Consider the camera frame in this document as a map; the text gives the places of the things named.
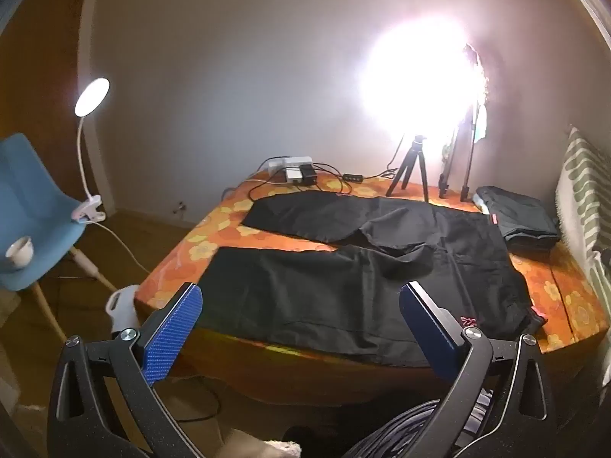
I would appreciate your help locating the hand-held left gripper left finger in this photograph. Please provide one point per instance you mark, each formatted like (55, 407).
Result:
(174, 329)

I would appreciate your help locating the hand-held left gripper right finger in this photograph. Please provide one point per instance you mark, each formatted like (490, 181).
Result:
(429, 329)

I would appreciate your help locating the black pants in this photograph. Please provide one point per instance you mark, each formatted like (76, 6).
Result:
(334, 291)

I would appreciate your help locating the white jug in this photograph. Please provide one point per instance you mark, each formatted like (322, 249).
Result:
(124, 305)

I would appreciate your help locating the dark striped cloth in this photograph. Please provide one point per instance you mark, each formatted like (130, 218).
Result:
(396, 429)

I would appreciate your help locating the orange floral tablecloth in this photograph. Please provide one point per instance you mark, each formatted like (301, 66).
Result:
(563, 291)

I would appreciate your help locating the folded dark clothes stack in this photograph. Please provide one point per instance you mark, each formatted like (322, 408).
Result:
(520, 214)

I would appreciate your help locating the black tripod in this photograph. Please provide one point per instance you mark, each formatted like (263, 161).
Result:
(405, 167)

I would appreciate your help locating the black inline controller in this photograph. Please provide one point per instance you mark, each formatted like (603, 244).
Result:
(352, 177)

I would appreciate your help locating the black light stand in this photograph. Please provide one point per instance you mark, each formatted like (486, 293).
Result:
(470, 162)

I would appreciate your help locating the white cup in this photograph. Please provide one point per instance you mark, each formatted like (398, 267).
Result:
(20, 250)

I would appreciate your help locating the blue chair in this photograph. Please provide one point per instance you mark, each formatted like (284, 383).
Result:
(38, 191)

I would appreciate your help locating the white charger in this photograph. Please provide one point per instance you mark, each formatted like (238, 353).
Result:
(293, 175)

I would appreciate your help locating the black charger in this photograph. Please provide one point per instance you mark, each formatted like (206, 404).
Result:
(309, 175)

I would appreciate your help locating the white power strip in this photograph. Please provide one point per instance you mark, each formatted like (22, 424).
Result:
(289, 161)

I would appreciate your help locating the green patterned cushion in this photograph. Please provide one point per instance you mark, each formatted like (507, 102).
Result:
(584, 186)

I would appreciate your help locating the hanging pale cloth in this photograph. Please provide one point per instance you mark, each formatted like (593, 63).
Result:
(481, 124)

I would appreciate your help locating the white clip lamp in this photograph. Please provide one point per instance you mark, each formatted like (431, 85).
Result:
(93, 95)

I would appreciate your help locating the bright studio light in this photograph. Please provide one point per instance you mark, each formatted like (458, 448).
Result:
(420, 76)

